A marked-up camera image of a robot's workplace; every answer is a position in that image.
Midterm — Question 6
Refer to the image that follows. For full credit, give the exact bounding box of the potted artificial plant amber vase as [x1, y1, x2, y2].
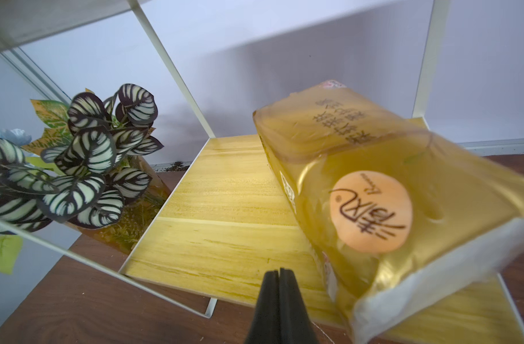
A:
[0, 83, 170, 254]

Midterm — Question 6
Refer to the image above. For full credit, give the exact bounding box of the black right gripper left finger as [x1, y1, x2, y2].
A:
[244, 270, 280, 344]

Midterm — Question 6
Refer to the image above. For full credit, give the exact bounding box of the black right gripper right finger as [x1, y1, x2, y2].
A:
[279, 268, 319, 344]

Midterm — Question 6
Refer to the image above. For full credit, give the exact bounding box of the white frame wooden shelf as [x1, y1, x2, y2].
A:
[0, 0, 524, 344]

